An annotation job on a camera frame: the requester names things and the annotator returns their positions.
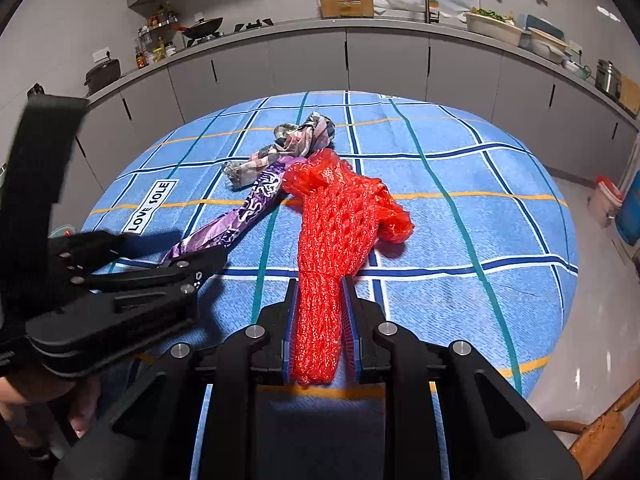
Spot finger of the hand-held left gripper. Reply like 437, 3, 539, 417
47, 230, 133, 273
75, 247, 230, 297

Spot wooden knife block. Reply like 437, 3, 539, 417
318, 0, 375, 18

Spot black wok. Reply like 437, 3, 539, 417
172, 17, 224, 41

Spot beige lidded basin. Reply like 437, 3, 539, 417
530, 27, 568, 63

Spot spice rack with bottles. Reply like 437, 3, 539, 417
135, 7, 178, 68

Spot plaid cloth strip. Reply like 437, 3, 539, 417
221, 112, 338, 191

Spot black gas stove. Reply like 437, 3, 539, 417
185, 19, 275, 48

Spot steel stock pot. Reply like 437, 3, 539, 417
595, 59, 622, 101

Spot person's left hand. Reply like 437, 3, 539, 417
0, 375, 103, 441

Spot cream basin with vegetables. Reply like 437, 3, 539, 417
465, 7, 523, 43

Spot shiny patterned snack wrapper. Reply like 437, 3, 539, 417
159, 155, 306, 267

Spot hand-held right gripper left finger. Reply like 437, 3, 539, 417
52, 277, 301, 480

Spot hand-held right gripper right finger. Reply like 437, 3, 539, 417
342, 276, 583, 480

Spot blue checkered tablecloth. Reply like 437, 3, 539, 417
80, 91, 581, 480

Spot grey blue storage box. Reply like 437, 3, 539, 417
525, 14, 566, 41

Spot blue gas cylinder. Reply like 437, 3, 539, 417
616, 170, 640, 246

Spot grey kitchen cabinets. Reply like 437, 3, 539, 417
75, 20, 640, 191

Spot wooden cutting board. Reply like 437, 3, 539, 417
618, 76, 640, 118

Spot wooden chair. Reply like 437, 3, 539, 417
545, 390, 636, 478

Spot white bucket red lid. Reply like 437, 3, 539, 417
590, 176, 625, 226

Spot dark rice cooker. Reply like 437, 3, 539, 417
84, 57, 122, 97

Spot red foam net sleeve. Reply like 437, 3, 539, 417
282, 147, 416, 387

